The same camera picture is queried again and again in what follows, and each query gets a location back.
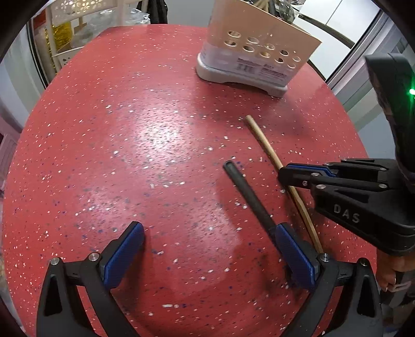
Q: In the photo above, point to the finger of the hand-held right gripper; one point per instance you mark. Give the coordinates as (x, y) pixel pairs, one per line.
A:
(356, 165)
(298, 180)

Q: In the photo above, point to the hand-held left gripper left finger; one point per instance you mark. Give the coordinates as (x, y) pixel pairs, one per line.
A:
(124, 256)

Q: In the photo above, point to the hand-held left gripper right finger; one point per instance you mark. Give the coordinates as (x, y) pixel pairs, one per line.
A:
(296, 256)

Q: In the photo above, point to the wooden chopstick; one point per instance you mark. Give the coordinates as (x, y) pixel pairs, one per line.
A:
(264, 139)
(261, 4)

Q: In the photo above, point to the beige perforated utensil holder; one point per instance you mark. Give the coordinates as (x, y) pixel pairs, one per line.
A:
(259, 32)

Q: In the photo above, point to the person's right hand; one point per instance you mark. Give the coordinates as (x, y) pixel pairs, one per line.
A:
(392, 272)

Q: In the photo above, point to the white perforated storage rack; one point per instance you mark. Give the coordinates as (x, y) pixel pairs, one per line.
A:
(64, 58)

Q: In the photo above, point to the gold shiny packet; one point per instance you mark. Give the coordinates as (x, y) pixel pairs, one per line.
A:
(61, 35)

